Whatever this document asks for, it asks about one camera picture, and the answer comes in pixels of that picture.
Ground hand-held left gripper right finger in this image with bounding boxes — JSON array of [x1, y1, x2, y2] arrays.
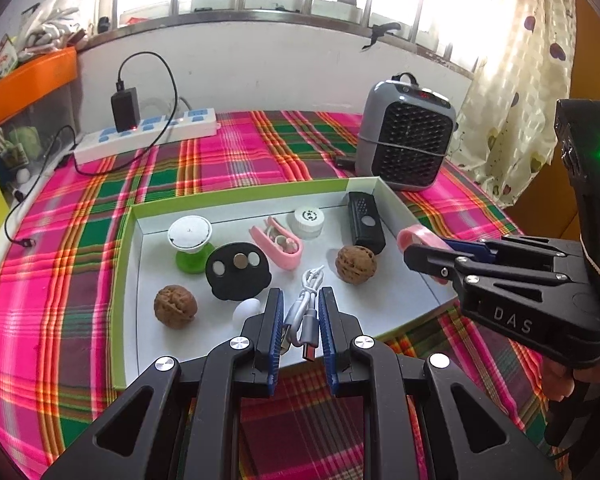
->
[[317, 286, 556, 480]]

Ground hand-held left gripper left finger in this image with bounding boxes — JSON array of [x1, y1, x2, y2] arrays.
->
[[42, 287, 286, 480]]

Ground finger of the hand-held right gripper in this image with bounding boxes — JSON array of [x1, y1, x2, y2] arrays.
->
[[403, 242, 562, 292], [447, 236, 569, 264]]

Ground pink plastic clip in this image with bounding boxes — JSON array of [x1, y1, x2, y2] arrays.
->
[[397, 226, 456, 286], [249, 216, 304, 271]]

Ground white ball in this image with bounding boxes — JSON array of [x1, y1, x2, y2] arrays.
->
[[232, 298, 262, 331]]

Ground white USB cable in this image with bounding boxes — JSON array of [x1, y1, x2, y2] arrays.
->
[[280, 266, 328, 363]]

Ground black oval disc holder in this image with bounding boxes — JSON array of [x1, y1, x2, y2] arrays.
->
[[205, 242, 272, 302]]

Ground black rectangular remote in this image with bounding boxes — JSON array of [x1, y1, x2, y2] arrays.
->
[[347, 191, 387, 256]]

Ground dark brown walnut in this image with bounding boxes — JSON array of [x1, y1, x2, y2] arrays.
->
[[335, 245, 379, 286]]

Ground green white cardboard box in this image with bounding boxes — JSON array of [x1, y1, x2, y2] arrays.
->
[[111, 176, 461, 391]]

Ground light brown walnut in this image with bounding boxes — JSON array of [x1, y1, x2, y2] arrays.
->
[[153, 285, 199, 329]]

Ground white round jar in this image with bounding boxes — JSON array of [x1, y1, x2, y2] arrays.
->
[[294, 207, 326, 240]]

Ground white green round stand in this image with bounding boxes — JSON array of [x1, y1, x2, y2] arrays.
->
[[168, 215, 216, 275]]

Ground person's right hand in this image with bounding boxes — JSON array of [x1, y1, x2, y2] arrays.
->
[[540, 347, 600, 403]]

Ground grey black fan heater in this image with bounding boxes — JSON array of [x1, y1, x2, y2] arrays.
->
[[356, 79, 457, 192]]

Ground patterned cream curtain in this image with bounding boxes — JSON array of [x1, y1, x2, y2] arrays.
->
[[452, 0, 578, 206]]

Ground pink green plaid tablecloth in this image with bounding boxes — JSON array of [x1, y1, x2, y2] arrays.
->
[[0, 108, 566, 480]]

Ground white power strip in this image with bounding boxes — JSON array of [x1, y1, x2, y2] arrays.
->
[[73, 107, 217, 166]]

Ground black charger adapter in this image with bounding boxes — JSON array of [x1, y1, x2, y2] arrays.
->
[[111, 87, 142, 132]]

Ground green jars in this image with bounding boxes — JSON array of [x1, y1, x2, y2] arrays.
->
[[5, 125, 31, 171]]

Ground orange box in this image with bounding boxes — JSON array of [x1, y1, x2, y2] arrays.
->
[[0, 47, 78, 128]]

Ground white plastic bag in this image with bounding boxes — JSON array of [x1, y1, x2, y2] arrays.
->
[[17, 0, 88, 53]]

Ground black window handle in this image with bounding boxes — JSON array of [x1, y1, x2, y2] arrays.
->
[[362, 23, 402, 51]]

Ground black charger cable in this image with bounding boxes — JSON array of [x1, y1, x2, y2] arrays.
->
[[2, 51, 178, 248]]

